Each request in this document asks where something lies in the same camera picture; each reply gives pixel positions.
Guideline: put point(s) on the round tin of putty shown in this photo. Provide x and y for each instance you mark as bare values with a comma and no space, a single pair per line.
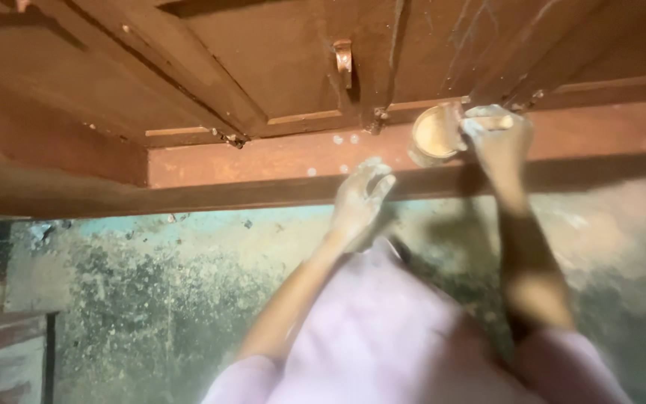
434,136

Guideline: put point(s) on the brown wooden cabinet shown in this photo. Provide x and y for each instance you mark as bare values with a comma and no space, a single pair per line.
300,95

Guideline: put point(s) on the person's right hand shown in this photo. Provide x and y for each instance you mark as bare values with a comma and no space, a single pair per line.
497,140

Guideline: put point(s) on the person's pink shirt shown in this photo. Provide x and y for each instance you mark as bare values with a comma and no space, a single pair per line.
407,336

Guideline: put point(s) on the person's left hand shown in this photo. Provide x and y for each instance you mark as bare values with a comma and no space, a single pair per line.
356,202

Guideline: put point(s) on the weathered wooden furniture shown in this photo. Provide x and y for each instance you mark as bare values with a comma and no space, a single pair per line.
3,331

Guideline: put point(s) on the person's left fingers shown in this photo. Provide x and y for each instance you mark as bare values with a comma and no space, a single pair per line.
372,177

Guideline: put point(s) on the person's right fingers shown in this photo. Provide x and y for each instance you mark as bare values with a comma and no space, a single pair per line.
483,120

